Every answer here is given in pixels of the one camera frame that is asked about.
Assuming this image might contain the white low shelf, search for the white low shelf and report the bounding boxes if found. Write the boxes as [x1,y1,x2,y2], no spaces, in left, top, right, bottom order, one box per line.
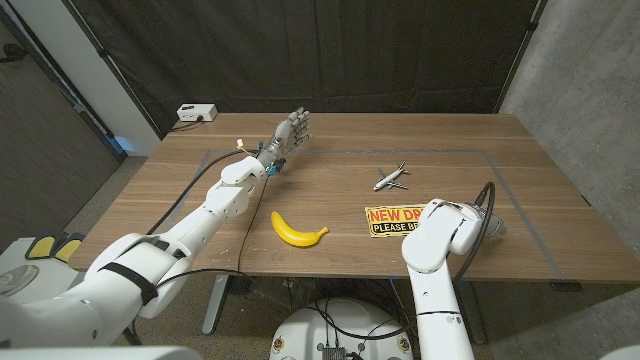
[0,237,89,301]

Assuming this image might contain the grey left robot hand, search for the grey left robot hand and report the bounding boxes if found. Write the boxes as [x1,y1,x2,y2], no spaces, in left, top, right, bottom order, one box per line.
[256,106,315,174]

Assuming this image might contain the black power box cable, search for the black power box cable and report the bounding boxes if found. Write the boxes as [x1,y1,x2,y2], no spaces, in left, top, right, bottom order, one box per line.
[169,115,204,134]

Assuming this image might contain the thin black left wrist cable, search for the thin black left wrist cable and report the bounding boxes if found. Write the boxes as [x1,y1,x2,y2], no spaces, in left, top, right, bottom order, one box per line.
[154,174,271,291]

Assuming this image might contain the white toy airplane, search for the white toy airplane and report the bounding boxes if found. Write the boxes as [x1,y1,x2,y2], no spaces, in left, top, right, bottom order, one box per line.
[372,160,411,192]

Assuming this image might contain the wooden table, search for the wooden table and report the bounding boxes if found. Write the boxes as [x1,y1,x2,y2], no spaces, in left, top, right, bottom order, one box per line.
[164,147,566,281]

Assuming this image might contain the yellow toy banana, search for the yellow toy banana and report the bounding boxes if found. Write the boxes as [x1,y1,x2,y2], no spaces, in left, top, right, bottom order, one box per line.
[270,210,330,248]

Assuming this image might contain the yellow new driver bumper sticker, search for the yellow new driver bumper sticker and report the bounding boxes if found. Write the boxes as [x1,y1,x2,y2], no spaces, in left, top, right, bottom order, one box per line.
[364,204,427,238]

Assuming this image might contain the grey sneaker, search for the grey sneaker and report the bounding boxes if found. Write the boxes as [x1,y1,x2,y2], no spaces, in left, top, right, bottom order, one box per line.
[0,264,40,297]

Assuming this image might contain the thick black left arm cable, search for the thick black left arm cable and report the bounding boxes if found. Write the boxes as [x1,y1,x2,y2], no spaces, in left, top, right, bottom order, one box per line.
[147,149,262,236]

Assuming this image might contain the grey metal table leg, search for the grey metal table leg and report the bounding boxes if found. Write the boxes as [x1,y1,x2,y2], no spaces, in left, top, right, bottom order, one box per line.
[459,282,487,345]
[202,274,229,335]

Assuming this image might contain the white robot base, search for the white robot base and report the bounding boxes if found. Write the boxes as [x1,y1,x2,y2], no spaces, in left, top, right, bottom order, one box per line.
[269,298,419,360]

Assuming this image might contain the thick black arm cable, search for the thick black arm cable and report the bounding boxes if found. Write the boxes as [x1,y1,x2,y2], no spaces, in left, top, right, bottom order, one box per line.
[312,181,497,342]
[147,149,262,236]

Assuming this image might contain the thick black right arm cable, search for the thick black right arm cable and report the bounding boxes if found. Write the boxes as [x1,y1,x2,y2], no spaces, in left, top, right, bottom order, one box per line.
[312,181,497,342]

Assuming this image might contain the black backdrop stand pole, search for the black backdrop stand pole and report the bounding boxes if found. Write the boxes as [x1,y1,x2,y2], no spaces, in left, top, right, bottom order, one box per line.
[62,0,164,141]
[493,0,549,114]

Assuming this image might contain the white power box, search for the white power box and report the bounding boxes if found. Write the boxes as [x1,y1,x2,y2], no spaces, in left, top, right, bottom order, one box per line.
[176,103,219,123]

